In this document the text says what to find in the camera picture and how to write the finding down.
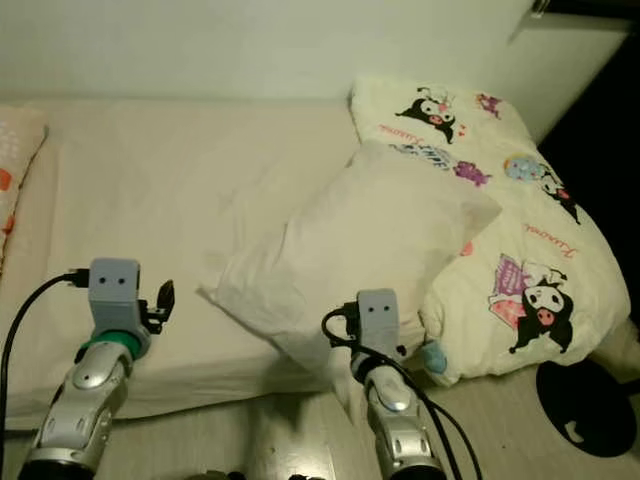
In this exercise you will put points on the plain white pillow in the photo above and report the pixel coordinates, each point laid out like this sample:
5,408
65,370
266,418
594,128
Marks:
370,240

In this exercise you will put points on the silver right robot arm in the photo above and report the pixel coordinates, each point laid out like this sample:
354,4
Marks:
395,415

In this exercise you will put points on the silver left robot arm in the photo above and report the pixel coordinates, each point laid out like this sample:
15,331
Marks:
90,400

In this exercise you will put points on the orange patterned pillow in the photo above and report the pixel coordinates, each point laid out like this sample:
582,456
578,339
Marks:
15,160

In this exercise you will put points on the black round chair base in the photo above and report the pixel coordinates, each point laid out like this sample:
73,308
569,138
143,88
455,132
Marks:
585,405

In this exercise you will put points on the white sheeted bed mattress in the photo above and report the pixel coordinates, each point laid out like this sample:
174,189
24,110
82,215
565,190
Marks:
150,190

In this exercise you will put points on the cream cartoon print quilt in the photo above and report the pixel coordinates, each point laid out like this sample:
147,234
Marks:
550,240

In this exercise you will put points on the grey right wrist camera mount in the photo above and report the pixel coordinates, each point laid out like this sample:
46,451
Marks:
378,315

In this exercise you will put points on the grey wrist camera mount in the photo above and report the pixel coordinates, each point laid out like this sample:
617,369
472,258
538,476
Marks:
378,315
112,290

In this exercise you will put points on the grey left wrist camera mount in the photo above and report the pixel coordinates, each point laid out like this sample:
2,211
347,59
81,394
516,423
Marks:
112,290

